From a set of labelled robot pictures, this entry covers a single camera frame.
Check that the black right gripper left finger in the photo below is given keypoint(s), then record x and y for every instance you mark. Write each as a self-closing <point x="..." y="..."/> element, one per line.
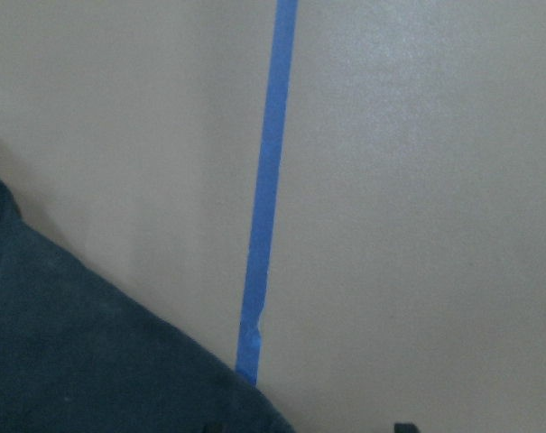
<point x="215" y="427"/>

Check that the black graphic t-shirt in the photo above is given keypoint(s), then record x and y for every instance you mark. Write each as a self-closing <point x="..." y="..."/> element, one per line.
<point x="78" y="355"/>

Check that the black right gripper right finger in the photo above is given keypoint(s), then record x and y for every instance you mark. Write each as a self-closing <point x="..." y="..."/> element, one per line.
<point x="402" y="427"/>

